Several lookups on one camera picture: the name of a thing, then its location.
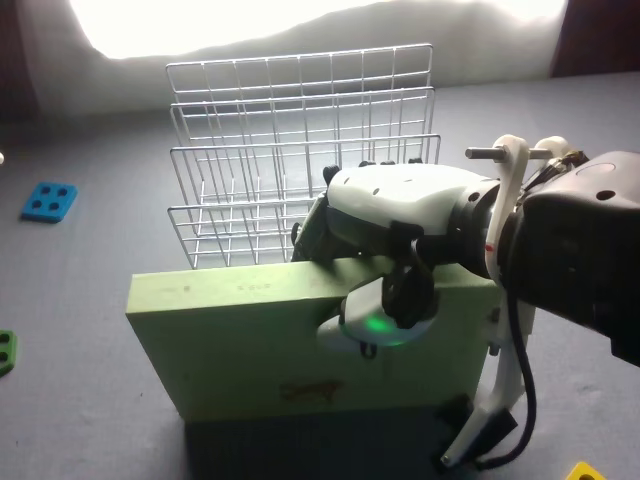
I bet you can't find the grey table cloth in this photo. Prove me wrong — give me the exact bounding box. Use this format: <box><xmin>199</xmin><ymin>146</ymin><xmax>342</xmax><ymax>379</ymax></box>
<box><xmin>0</xmin><ymin>69</ymin><xmax>640</xmax><ymax>480</ymax></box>

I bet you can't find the white wire dish rack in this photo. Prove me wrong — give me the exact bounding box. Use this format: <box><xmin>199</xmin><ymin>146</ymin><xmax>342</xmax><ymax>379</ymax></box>
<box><xmin>165</xmin><ymin>43</ymin><xmax>443</xmax><ymax>272</ymax></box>

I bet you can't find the yellow block with hole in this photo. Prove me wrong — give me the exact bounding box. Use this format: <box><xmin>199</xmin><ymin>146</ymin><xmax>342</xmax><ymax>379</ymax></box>
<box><xmin>566</xmin><ymin>461</ymin><xmax>609</xmax><ymax>480</ymax></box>

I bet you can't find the green pentagon block with holes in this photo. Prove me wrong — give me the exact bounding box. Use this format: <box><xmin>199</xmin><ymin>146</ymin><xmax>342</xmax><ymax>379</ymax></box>
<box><xmin>0</xmin><ymin>329</ymin><xmax>19</xmax><ymax>377</ymax></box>

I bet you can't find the white backdrop sheet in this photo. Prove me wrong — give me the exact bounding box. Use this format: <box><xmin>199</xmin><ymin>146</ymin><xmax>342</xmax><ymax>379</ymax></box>
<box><xmin>29</xmin><ymin>0</ymin><xmax>572</xmax><ymax>121</ymax></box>

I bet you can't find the light green board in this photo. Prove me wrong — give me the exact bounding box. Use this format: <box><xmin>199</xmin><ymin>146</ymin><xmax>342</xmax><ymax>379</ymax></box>
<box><xmin>124</xmin><ymin>197</ymin><xmax>502</xmax><ymax>424</ymax></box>

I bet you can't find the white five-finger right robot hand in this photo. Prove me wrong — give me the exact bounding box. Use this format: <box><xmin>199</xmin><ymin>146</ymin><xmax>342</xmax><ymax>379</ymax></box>
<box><xmin>290</xmin><ymin>158</ymin><xmax>481</xmax><ymax>360</ymax></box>

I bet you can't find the blue square block with holes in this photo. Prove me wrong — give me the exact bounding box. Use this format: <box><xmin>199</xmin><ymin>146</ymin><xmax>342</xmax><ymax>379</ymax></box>
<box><xmin>20</xmin><ymin>181</ymin><xmax>81</xmax><ymax>224</ymax></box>

